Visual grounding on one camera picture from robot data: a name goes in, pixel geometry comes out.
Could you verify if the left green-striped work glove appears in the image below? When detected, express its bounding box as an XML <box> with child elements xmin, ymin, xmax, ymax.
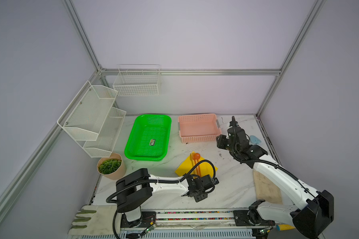
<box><xmin>68</xmin><ymin>204</ymin><xmax>121</xmax><ymax>236</ymax></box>

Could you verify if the potted green succulent plant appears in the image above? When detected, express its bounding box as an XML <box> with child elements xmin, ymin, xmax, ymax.
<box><xmin>97</xmin><ymin>153</ymin><xmax>126</xmax><ymax>180</ymax></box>

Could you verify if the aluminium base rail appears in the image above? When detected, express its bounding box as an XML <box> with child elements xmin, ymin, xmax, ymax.
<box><xmin>68</xmin><ymin>207</ymin><xmax>325</xmax><ymax>239</ymax></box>

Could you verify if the yellow paper napkin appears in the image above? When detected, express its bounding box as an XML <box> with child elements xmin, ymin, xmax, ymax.
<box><xmin>175</xmin><ymin>154</ymin><xmax>214</xmax><ymax>177</ymax></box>

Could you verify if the orange plastic fork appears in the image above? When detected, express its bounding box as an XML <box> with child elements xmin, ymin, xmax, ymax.
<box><xmin>191</xmin><ymin>151</ymin><xmax>197</xmax><ymax>166</ymax></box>

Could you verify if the green plastic basket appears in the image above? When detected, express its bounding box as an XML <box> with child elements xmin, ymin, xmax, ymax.
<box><xmin>124</xmin><ymin>114</ymin><xmax>172</xmax><ymax>162</ymax></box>

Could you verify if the blue yellow garden fork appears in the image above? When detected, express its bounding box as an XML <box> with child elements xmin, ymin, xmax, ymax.
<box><xmin>276</xmin><ymin>224</ymin><xmax>295</xmax><ymax>231</ymax></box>

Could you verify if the orange plastic spoon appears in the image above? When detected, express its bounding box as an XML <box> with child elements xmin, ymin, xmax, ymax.
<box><xmin>195</xmin><ymin>153</ymin><xmax>201</xmax><ymax>176</ymax></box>

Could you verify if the light blue garden trowel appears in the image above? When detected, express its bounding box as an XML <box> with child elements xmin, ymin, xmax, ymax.
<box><xmin>249</xmin><ymin>135</ymin><xmax>262</xmax><ymax>145</ymax></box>

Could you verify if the white mesh two-tier shelf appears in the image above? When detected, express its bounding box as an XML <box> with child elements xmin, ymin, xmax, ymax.
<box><xmin>57</xmin><ymin>81</ymin><xmax>126</xmax><ymax>158</ymax></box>

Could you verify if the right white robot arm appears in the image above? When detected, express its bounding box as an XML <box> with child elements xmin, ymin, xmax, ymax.
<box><xmin>216</xmin><ymin>118</ymin><xmax>334</xmax><ymax>239</ymax></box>

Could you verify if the white wire wall basket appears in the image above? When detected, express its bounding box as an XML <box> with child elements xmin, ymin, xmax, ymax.
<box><xmin>113</xmin><ymin>64</ymin><xmax>161</xmax><ymax>97</ymax></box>

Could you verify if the pink plastic basket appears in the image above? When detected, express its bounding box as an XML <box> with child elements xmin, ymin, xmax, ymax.
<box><xmin>178</xmin><ymin>114</ymin><xmax>221</xmax><ymax>143</ymax></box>

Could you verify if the right beige work glove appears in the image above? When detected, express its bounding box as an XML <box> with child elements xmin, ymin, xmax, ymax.
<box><xmin>253</xmin><ymin>170</ymin><xmax>283</xmax><ymax>204</ymax></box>

